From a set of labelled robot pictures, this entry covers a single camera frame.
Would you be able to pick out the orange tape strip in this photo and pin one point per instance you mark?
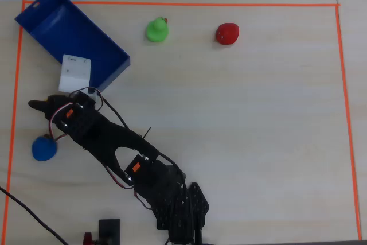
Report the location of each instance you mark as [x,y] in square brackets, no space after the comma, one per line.
[14,113]
[183,4]
[347,118]

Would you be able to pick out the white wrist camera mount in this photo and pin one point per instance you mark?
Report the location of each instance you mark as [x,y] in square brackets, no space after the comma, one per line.
[75,73]

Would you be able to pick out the red rubber duck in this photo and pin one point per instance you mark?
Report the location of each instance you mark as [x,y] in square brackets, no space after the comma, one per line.
[227,34]

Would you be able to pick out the green rubber duck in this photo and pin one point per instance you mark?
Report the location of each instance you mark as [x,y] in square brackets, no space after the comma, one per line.
[156,30]

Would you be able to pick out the blue rubber duck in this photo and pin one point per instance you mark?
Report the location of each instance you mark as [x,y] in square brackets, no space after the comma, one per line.
[43,150]

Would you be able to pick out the blue plastic box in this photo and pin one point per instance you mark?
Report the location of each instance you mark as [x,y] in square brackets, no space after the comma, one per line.
[71,38]

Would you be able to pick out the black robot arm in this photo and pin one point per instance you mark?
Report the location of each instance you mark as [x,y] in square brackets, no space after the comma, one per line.
[160,170]

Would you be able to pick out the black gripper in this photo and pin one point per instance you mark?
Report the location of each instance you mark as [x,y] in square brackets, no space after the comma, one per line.
[53,104]

